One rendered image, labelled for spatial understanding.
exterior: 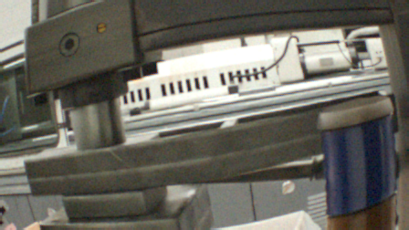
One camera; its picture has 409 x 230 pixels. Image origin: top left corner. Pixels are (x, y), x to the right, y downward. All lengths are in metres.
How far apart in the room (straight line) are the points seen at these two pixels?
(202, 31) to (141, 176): 0.09
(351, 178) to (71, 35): 0.28
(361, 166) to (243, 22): 0.22
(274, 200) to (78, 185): 4.56
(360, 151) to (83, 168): 0.28
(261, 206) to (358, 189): 4.80
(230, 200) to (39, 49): 4.59
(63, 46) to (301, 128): 0.15
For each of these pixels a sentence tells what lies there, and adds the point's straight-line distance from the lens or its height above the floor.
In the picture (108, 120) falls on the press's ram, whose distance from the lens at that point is 0.60.
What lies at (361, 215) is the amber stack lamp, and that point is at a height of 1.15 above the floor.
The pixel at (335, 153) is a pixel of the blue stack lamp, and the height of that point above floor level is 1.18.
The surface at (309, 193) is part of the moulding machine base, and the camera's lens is 5.11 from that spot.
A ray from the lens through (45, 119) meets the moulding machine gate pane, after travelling 5.32.
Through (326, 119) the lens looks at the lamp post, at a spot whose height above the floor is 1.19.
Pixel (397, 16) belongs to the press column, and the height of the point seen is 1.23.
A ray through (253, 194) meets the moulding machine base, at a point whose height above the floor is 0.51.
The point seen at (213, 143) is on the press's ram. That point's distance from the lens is 0.56.
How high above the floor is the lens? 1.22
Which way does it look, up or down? 3 degrees down
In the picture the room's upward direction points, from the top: 11 degrees counter-clockwise
